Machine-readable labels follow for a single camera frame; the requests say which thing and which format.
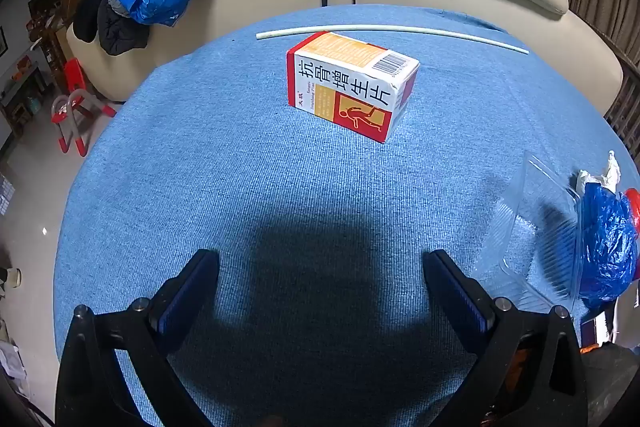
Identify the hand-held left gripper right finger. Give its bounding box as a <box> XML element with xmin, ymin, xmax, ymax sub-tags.
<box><xmin>422</xmin><ymin>249</ymin><xmax>588</xmax><ymax>427</ymax></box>

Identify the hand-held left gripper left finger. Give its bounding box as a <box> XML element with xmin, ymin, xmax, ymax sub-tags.
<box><xmin>55</xmin><ymin>248</ymin><xmax>221</xmax><ymax>427</ymax></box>

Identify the clear plastic clamshell container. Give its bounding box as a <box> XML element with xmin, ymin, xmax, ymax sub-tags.
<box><xmin>472</xmin><ymin>152</ymin><xmax>586</xmax><ymax>313</ymax></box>

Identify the small white purple box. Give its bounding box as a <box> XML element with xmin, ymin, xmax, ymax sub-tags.
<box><xmin>580</xmin><ymin>307</ymin><xmax>621</xmax><ymax>348</ymax></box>

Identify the blue plastic bag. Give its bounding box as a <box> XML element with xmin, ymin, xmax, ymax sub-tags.
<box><xmin>575</xmin><ymin>183</ymin><xmax>638</xmax><ymax>310</ymax></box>

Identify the white paper tissue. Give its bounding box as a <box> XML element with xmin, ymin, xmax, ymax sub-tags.
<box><xmin>572</xmin><ymin>150</ymin><xmax>622</xmax><ymax>195</ymax></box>

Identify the red plastic bag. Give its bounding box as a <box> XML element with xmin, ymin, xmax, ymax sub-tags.
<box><xmin>622</xmin><ymin>188</ymin><xmax>640</xmax><ymax>228</ymax></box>

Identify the white red orange medicine box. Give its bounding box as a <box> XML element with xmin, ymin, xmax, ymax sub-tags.
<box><xmin>286</xmin><ymin>32</ymin><xmax>421</xmax><ymax>144</ymax></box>

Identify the blue tablecloth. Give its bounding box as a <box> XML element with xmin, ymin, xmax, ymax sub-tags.
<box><xmin>52</xmin><ymin>4</ymin><xmax>640</xmax><ymax>427</ymax></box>

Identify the red plastic child chair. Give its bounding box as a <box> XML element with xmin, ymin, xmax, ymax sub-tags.
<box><xmin>50</xmin><ymin>58</ymin><xmax>118</xmax><ymax>156</ymax></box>

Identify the black jacket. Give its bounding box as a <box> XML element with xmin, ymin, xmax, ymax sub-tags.
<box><xmin>74</xmin><ymin>0</ymin><xmax>151</xmax><ymax>56</ymax></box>

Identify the thin white plastic rod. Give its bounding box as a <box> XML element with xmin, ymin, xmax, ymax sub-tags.
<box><xmin>256</xmin><ymin>25</ymin><xmax>530</xmax><ymax>56</ymax></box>

